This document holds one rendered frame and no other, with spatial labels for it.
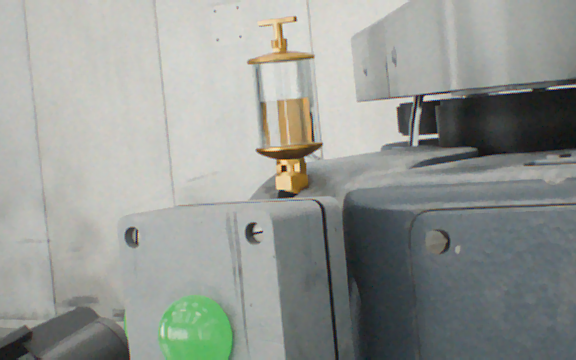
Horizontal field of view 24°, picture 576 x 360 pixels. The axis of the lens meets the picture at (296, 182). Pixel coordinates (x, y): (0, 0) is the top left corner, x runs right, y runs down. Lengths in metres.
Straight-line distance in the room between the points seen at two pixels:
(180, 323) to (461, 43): 0.21
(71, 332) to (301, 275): 0.47
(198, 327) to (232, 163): 6.64
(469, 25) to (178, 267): 0.19
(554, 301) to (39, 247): 7.72
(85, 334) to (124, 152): 6.69
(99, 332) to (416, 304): 0.45
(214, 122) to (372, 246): 6.67
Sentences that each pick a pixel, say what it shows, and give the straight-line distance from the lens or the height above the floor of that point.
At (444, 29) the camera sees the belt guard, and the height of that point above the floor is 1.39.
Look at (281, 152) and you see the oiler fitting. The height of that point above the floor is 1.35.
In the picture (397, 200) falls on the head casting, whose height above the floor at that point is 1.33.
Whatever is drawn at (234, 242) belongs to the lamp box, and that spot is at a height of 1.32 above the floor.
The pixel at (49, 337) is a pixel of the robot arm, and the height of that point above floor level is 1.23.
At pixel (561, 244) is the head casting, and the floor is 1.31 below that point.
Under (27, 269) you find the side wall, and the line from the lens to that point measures 8.27.
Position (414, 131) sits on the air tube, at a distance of 0.82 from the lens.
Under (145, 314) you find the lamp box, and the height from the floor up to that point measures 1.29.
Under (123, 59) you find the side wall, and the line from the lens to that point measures 7.58.
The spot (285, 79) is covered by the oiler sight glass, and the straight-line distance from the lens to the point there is 0.56.
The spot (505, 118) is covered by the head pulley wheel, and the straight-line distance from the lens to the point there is 0.61.
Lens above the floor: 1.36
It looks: 3 degrees down
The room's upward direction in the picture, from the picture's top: 5 degrees counter-clockwise
